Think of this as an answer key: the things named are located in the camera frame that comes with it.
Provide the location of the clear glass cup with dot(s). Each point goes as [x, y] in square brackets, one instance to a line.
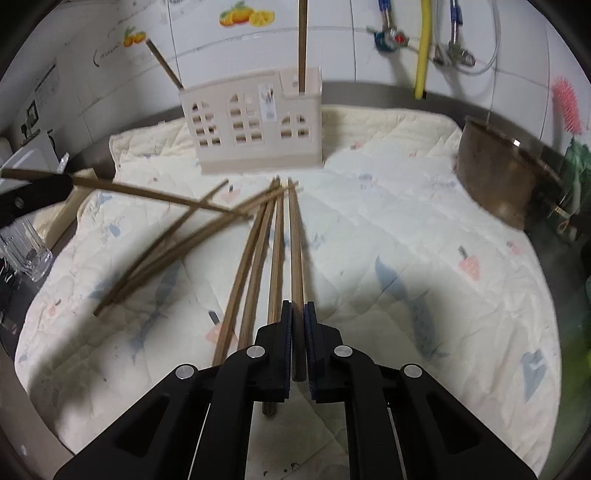
[27, 251]

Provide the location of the beige plastic chopstick holder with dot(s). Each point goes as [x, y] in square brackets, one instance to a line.
[249, 124]

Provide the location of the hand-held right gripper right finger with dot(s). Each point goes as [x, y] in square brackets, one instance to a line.
[310, 332]

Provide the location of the cream quilted printed mat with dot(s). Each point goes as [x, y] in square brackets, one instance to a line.
[369, 258]

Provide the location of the metal angle valve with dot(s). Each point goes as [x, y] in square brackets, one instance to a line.
[455, 54]

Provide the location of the large orange fruit sticker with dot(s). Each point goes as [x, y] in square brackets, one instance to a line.
[247, 16]

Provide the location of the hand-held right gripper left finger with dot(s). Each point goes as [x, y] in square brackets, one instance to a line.
[287, 332]

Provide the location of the wall socket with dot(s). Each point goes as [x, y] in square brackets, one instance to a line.
[31, 117]

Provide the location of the small orange fruit sticker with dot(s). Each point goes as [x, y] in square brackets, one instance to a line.
[134, 38]

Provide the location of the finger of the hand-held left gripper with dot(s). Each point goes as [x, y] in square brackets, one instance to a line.
[37, 196]

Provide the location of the pink bristle brush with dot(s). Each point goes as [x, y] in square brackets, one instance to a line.
[565, 104]

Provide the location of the white box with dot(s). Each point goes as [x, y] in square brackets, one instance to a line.
[27, 157]

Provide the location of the metal bowl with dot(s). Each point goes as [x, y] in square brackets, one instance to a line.
[498, 175]

